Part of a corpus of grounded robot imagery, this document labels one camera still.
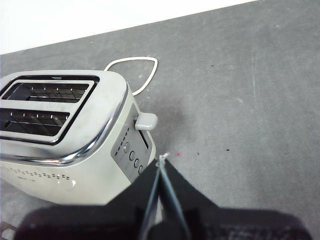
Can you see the cream two-slot toaster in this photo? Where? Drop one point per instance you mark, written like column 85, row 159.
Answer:
column 100, row 120

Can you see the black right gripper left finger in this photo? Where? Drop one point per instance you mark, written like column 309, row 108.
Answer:
column 112, row 220

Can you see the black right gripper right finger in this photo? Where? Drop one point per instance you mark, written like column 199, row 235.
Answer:
column 225, row 225

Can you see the grey toaster lever knob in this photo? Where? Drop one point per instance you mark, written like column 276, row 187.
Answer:
column 147, row 122

